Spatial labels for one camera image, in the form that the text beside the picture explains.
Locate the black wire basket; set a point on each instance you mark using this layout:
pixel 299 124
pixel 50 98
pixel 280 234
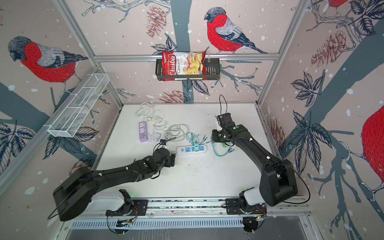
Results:
pixel 209 70

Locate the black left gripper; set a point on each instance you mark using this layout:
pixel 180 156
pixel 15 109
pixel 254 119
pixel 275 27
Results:
pixel 171 159

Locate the purple power strip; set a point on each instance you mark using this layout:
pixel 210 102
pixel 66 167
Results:
pixel 143 132

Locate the white blue power strip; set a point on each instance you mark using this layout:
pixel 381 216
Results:
pixel 191 150

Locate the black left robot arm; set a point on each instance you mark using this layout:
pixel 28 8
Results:
pixel 75 193

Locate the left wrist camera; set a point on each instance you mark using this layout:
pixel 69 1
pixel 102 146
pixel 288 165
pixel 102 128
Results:
pixel 163 142

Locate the red chips bag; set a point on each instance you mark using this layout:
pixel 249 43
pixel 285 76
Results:
pixel 183 63

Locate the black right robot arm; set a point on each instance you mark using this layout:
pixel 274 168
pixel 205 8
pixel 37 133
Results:
pixel 278 181

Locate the white wire shelf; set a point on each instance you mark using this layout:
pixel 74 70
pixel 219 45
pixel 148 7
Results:
pixel 81 102

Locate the white charger adapter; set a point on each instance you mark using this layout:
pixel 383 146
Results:
pixel 157 119
pixel 156 137

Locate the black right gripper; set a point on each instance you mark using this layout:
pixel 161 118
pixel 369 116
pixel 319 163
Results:
pixel 214 134

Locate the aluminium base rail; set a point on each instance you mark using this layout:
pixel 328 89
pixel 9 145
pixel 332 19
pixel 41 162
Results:
pixel 182 214

